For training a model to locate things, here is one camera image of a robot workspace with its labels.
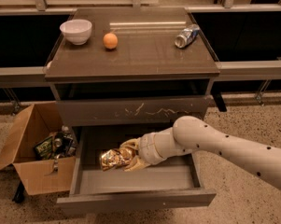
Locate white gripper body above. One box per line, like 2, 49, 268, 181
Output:
138, 128, 177, 165

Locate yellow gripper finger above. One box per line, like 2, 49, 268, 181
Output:
124, 155, 149, 172
119, 138, 139, 151

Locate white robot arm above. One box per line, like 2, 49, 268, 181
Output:
120, 116, 281, 190

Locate open grey bottom drawer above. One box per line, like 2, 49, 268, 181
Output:
57, 124, 216, 216

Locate scratched grey middle drawer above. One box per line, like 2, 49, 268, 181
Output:
56, 96, 211, 127

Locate grey drawer cabinet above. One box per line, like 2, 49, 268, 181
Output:
44, 7, 220, 142

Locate blue silver soda can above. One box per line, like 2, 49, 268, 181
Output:
175, 24, 200, 49

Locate dark cans in box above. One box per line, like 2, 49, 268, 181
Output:
52, 126, 77, 159

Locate green snack bag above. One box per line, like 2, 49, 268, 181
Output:
34, 136, 53, 161

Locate brown cardboard box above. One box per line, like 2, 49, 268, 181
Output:
0, 102, 76, 195

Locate orange fruit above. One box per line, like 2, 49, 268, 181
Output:
103, 33, 118, 49

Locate white ceramic bowl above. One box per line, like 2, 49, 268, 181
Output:
60, 20, 92, 45

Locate grey metal window rail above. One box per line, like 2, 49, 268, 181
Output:
0, 60, 281, 88

